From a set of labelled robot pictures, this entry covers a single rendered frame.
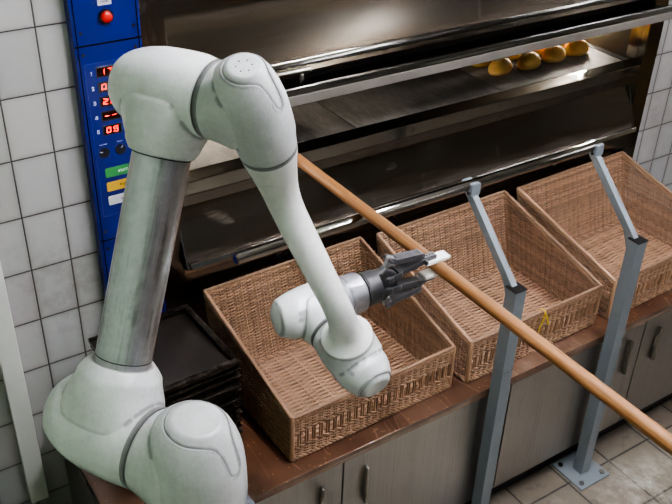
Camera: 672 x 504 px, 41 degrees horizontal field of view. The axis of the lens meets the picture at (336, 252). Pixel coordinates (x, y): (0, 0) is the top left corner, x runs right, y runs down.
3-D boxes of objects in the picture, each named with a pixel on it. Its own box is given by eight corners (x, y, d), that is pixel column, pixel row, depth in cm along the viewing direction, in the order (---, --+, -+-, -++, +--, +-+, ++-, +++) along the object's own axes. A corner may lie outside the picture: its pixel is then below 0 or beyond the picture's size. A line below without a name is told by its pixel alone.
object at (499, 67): (390, 27, 344) (391, 13, 341) (484, 9, 367) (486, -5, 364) (497, 79, 302) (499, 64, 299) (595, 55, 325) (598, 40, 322)
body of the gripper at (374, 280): (351, 266, 193) (386, 254, 197) (349, 298, 197) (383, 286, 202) (371, 283, 188) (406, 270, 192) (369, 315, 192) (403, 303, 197)
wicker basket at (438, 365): (203, 364, 265) (198, 288, 250) (357, 304, 293) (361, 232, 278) (290, 466, 232) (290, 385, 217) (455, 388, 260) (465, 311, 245)
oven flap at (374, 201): (185, 268, 247) (170, 198, 242) (627, 131, 332) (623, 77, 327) (192, 271, 243) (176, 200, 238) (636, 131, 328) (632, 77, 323)
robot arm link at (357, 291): (326, 305, 195) (348, 297, 198) (349, 327, 189) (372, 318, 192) (327, 270, 191) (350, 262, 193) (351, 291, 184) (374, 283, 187)
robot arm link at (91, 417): (114, 506, 151) (17, 459, 160) (170, 477, 166) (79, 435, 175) (202, 52, 138) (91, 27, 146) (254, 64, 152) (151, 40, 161)
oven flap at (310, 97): (199, 128, 211) (165, 115, 227) (689, 15, 296) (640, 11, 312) (197, 118, 210) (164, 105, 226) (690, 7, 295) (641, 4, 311)
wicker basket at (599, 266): (502, 253, 322) (513, 186, 307) (607, 212, 350) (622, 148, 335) (607, 322, 289) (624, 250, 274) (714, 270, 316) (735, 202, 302)
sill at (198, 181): (168, 189, 240) (167, 175, 237) (626, 69, 325) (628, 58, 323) (177, 198, 235) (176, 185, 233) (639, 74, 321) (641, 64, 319)
